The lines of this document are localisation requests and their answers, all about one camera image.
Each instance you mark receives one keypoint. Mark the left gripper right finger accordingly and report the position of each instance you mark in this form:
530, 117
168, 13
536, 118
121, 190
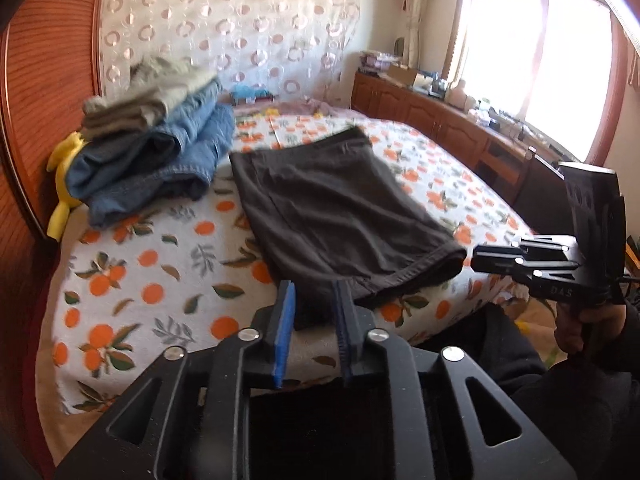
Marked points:
352, 325

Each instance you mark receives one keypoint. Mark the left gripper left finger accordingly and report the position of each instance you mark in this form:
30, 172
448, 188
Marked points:
279, 331

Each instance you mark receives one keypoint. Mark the black pants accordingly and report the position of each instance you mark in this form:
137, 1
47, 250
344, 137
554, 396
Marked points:
332, 211

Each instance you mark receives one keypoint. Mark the person's right forearm black sleeve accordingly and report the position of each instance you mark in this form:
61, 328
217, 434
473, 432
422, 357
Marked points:
588, 406

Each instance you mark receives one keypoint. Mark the person's right hand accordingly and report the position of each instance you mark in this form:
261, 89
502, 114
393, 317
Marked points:
580, 329

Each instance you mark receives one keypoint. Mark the wooden sideboard cabinet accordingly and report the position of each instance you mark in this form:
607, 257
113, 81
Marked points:
506, 166

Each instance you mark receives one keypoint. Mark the orange print bed sheet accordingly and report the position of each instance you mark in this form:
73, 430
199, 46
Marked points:
187, 273

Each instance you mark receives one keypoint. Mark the floral pink blanket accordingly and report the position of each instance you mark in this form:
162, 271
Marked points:
306, 107

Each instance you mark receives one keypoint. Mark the light blue folded jeans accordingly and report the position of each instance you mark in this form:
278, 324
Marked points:
197, 132

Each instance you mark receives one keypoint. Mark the white plastic jug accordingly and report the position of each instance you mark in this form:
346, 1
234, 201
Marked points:
456, 95

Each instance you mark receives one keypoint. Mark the cardboard box with blue items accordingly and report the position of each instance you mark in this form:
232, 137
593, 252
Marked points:
242, 94

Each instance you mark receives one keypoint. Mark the open cardboard box on cabinet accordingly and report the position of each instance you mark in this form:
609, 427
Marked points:
404, 75

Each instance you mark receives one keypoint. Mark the stack of books and papers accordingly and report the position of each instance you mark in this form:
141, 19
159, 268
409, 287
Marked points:
374, 61

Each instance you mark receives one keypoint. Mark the olive green folded pants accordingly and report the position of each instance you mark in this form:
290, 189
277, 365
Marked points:
157, 86

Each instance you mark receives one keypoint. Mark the yellow Pikachu plush toy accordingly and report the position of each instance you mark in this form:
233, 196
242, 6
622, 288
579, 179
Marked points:
59, 163

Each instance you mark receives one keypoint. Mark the sheer circle pattern curtain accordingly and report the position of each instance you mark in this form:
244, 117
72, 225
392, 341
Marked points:
294, 49

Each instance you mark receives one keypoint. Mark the wooden slatted wardrobe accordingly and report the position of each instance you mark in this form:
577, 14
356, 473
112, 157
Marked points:
49, 66

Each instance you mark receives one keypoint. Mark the window with wooden frame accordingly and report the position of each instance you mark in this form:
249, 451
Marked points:
557, 67

